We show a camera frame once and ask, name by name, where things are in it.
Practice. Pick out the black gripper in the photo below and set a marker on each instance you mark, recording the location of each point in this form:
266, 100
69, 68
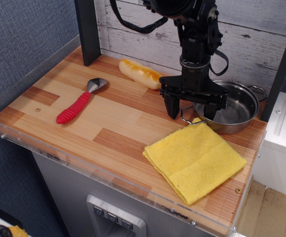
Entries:
195, 85

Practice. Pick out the silver metal pan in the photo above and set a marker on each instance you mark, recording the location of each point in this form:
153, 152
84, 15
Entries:
243, 103

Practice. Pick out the dark left shelf post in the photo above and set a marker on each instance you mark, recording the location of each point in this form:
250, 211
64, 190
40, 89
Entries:
88, 30

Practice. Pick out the dark right shelf post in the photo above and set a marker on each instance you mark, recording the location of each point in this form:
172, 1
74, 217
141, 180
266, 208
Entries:
275, 89

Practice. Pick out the grey toy cabinet front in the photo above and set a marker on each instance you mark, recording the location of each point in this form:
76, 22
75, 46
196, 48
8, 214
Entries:
69, 189

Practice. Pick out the toy bread roll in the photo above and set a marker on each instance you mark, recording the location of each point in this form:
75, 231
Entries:
141, 74

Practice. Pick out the clear acrylic table guard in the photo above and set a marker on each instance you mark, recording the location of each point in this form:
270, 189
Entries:
110, 133

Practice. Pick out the white ribbed box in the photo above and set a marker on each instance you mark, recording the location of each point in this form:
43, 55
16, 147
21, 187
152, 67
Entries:
269, 168

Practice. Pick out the red handled metal spoon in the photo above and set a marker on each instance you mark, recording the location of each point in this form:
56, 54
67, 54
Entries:
71, 112

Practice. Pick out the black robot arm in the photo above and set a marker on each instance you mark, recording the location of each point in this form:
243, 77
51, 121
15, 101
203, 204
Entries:
200, 37

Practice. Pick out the silver button panel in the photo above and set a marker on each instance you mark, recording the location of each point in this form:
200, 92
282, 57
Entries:
111, 221

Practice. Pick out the yellow cloth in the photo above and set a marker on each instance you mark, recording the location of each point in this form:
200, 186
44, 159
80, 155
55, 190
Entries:
194, 160

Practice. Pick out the dark shelf post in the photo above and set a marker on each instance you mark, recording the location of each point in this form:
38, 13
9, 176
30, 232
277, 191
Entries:
275, 89
88, 30

